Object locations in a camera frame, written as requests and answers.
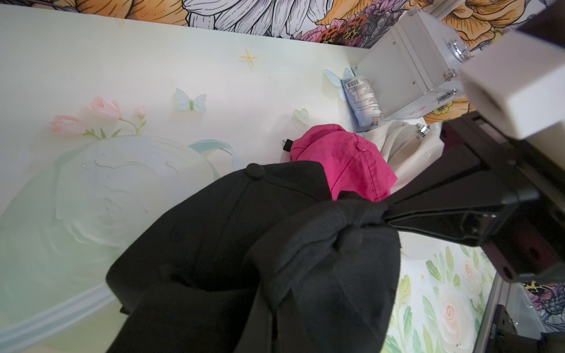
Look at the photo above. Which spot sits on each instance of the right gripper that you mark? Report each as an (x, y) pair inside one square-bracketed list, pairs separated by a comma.
[(491, 190)]

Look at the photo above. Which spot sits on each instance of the white Colorado cap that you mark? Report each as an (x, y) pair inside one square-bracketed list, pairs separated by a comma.
[(407, 148)]

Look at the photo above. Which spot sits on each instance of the pink cap back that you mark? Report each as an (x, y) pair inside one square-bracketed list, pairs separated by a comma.
[(351, 163)]

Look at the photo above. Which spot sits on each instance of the black cap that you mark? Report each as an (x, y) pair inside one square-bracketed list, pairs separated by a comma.
[(182, 283), (327, 280)]

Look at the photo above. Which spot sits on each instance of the white blue tube package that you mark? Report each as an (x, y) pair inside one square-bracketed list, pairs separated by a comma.
[(363, 102)]

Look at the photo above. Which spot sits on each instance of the silver first aid case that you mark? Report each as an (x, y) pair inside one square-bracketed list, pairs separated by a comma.
[(413, 68)]

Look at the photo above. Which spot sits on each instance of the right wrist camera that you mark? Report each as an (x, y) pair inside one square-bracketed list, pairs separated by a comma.
[(517, 84)]

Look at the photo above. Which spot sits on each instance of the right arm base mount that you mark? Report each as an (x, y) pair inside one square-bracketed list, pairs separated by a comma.
[(503, 337)]

